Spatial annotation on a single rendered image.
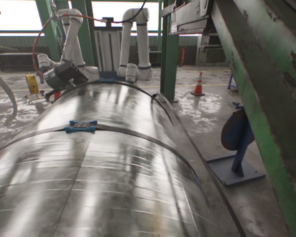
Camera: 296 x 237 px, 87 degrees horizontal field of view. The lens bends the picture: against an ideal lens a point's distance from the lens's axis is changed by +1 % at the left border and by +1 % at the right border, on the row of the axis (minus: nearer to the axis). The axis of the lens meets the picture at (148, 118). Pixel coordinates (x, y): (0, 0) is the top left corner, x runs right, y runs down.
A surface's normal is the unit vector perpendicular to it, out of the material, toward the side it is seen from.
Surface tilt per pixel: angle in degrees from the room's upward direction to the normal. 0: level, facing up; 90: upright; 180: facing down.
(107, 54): 90
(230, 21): 28
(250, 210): 0
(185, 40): 90
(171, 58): 90
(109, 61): 90
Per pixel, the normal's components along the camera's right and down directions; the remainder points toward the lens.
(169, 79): 0.10, 0.46
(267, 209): 0.00, -0.89
